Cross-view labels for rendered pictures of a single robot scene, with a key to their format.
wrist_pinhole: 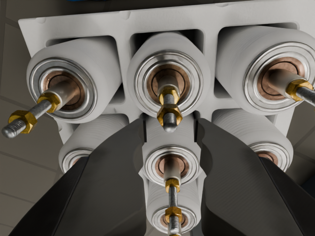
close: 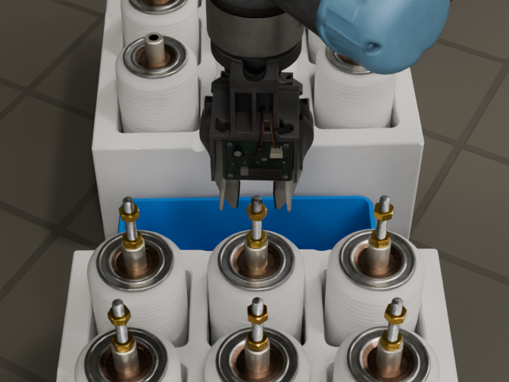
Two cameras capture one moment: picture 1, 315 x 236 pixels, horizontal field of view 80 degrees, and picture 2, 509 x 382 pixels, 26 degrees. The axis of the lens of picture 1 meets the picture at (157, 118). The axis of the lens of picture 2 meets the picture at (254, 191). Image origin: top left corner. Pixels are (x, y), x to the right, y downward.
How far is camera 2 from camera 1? 98 cm
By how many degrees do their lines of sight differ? 71
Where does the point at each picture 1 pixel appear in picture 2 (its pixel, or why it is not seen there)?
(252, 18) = not seen: hidden behind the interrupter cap
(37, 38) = not seen: hidden behind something
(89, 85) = (167, 255)
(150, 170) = (223, 364)
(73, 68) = (155, 240)
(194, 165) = (291, 357)
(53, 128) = not seen: outside the picture
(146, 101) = (229, 273)
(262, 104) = (366, 281)
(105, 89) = (182, 266)
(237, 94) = (336, 275)
